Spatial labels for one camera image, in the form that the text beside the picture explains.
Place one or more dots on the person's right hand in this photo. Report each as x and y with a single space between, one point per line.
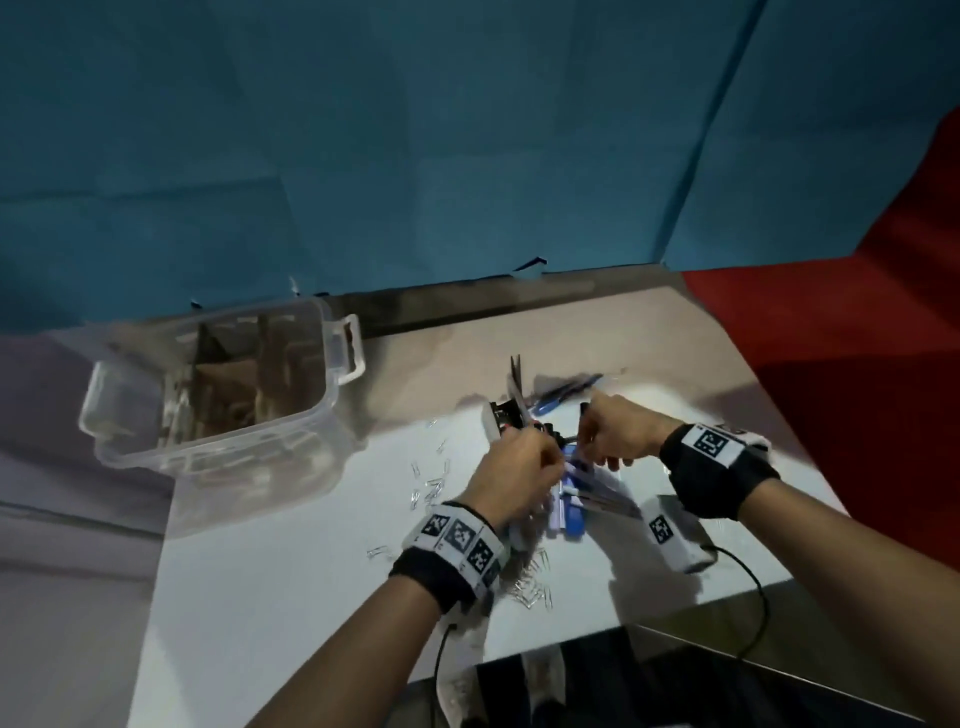
626 431

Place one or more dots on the person's left hand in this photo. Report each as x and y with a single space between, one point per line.
517 472

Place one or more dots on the black stapler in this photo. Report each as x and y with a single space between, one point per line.
506 416

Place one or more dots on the dark blue pen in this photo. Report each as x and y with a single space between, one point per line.
562 394

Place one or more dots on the pile of silver paper clips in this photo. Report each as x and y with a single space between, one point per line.
529 589

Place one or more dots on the clear plastic storage box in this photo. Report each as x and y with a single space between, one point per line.
120 420

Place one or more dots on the person's left forearm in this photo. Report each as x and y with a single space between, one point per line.
352 660

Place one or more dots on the person's right forearm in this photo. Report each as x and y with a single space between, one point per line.
862 585

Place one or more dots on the black wristband with marker tags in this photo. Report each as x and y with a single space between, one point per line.
450 547
716 472

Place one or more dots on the white shoe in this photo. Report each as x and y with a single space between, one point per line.
459 701
544 675

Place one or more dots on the red object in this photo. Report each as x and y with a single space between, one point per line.
862 360

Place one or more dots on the brown cardboard divider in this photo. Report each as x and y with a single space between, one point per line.
232 390

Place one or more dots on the blue backdrop cloth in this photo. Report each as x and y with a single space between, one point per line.
375 135

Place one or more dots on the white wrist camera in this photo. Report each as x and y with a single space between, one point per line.
671 536

